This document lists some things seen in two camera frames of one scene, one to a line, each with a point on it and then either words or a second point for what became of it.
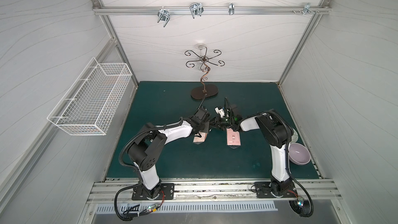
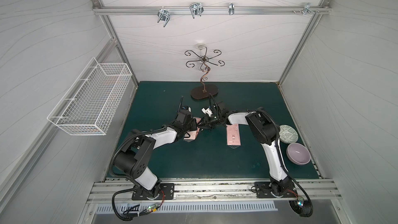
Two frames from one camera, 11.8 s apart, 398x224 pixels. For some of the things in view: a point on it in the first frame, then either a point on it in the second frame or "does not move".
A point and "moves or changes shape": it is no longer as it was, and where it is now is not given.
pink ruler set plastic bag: x=197 y=140 moves or changes shape
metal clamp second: x=196 y=9 does not move
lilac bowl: x=298 y=154 does not move
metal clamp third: x=231 y=8 does not move
